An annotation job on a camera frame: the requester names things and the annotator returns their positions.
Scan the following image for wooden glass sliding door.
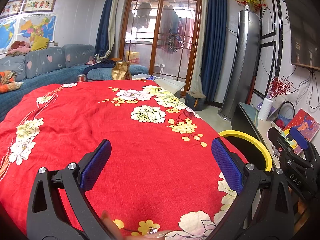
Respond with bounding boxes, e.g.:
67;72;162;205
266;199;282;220
118;0;202;95

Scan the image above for red floral tablecloth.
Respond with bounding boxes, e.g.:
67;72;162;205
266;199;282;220
1;80;237;239

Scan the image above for silver tower air conditioner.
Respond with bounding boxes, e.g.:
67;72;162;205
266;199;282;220
218;6;260;121

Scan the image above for blue window curtain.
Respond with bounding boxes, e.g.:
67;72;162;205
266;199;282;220
201;0;227;102

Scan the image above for red berry branch decoration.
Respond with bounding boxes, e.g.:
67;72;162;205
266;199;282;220
267;78;292;100

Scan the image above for colourful painting canvas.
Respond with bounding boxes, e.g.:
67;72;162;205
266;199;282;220
281;109;319;154

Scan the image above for blue fabric sofa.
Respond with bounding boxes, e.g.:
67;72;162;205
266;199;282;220
0;44;149;122

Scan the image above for dark tv cabinet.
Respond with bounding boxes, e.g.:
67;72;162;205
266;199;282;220
231;102;280;168

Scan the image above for grey coffee table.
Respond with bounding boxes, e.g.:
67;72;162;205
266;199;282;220
132;74;186;98

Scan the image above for red metal can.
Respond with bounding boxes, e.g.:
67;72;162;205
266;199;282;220
78;74;86;82

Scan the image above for yellow pillow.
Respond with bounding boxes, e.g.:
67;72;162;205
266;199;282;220
31;35;50;51

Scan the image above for blue storage stool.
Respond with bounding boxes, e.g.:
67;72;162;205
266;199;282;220
185;91;206;111

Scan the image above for white paper towel roll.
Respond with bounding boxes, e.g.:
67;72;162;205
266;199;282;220
258;98;273;121

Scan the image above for person's left hand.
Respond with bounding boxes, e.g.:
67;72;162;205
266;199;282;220
101;210;171;240

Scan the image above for gold paper bag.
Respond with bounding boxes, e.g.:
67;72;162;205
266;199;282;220
111;61;132;80

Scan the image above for yellow rimmed black trash bin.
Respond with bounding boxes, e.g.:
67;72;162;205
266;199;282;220
219;130;273;172

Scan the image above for wall map poster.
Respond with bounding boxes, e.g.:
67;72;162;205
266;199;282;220
1;14;56;51

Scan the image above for wall mounted television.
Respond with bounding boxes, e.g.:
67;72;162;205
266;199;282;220
284;0;319;71

